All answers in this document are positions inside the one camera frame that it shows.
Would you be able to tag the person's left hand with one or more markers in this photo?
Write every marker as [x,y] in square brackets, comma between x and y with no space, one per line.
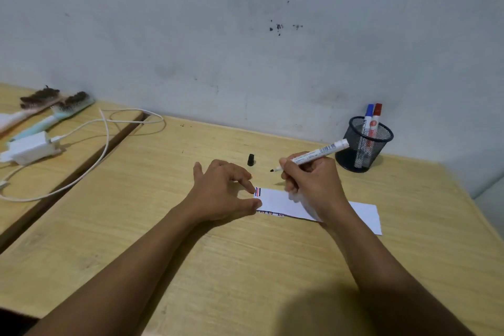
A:
[214,194]

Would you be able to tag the person's right hand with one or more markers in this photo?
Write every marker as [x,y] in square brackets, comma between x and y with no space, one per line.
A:
[317,186]

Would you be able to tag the person's left little finger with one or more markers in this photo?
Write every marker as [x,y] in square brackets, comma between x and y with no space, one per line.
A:
[198,172]

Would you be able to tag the person's left thumb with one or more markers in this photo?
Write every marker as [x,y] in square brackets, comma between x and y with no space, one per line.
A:
[249,207]

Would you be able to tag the person's right thumb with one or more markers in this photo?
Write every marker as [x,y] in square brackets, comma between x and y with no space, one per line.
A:
[288,169]

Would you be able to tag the white envelope with striped edge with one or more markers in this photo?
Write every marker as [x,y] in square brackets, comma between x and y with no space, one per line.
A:
[275,202]

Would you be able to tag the white black-tipped marker pen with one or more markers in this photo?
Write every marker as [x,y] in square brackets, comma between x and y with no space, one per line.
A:
[330,148]

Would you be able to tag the person's left forearm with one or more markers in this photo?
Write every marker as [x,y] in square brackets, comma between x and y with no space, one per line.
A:
[118,280]

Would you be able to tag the person's right forearm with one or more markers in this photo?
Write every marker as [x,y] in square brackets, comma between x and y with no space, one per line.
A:
[374,268]

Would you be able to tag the black marker cap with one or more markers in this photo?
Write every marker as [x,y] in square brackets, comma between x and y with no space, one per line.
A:
[251,160]

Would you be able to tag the black mesh pen holder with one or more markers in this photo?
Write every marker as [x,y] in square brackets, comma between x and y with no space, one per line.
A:
[381,146]

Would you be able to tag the blue-capped marker pen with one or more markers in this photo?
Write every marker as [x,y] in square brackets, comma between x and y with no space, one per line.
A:
[369,111]

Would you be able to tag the red-capped marker pen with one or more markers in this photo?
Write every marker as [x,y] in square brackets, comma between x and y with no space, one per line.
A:
[378,110]

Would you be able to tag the white charger adapter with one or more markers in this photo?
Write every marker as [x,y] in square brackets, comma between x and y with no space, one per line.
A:
[30,148]

